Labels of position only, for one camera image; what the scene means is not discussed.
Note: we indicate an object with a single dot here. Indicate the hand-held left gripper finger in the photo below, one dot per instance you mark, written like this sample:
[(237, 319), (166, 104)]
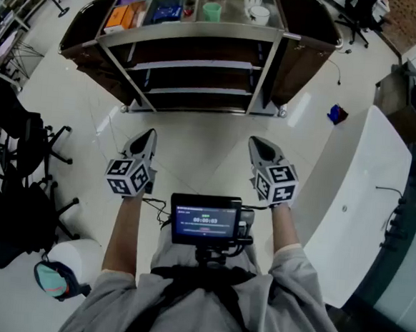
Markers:
[(151, 150), (132, 148)]

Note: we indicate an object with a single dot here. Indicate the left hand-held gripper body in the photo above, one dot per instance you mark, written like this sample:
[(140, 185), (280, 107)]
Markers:
[(124, 176)]

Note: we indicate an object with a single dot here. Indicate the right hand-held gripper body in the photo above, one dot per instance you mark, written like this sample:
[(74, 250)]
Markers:
[(281, 192)]

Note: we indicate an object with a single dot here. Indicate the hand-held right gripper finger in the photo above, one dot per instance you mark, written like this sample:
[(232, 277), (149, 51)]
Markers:
[(273, 154), (256, 154)]

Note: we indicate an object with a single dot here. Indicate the metal service cart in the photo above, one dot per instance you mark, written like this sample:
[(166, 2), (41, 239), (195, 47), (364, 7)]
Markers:
[(204, 29)]

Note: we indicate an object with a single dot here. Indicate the orange box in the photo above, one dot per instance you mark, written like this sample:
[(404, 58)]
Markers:
[(135, 14), (116, 16)]

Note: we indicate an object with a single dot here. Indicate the blue packet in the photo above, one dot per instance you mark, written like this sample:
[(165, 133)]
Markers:
[(168, 13)]

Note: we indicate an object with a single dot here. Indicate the white mug with red leaf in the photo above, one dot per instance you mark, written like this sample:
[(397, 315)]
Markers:
[(259, 15)]

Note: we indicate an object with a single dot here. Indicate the red plastic object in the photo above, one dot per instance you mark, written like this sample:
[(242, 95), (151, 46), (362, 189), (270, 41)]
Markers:
[(188, 12)]

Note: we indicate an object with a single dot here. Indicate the green cup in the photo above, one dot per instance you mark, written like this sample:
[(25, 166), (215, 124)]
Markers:
[(211, 13)]

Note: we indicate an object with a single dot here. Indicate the person's right forearm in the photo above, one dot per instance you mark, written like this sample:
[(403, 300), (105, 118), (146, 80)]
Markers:
[(285, 228)]

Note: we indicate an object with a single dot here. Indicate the person's left forearm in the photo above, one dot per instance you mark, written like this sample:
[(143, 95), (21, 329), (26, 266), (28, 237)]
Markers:
[(123, 234)]

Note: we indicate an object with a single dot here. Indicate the blue bag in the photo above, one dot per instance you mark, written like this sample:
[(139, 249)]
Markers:
[(337, 114)]

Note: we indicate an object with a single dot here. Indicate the white bathtub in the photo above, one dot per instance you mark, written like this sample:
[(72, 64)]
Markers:
[(363, 195)]

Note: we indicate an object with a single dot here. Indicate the black chest monitor screen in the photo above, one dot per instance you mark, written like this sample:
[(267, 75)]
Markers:
[(203, 220)]

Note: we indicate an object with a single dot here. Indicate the white round stool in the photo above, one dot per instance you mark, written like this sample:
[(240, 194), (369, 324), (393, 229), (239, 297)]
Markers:
[(75, 255)]

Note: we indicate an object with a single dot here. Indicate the person's grey shirt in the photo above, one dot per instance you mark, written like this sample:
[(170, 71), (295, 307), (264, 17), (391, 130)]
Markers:
[(291, 293)]

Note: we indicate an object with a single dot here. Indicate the black chest harness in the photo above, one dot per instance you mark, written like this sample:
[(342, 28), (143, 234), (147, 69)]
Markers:
[(203, 274)]

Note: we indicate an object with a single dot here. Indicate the black bathtub faucet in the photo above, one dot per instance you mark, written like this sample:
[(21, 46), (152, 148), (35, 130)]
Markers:
[(401, 202)]

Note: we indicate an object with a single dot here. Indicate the brown wooden cabinet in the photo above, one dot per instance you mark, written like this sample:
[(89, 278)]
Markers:
[(396, 97)]

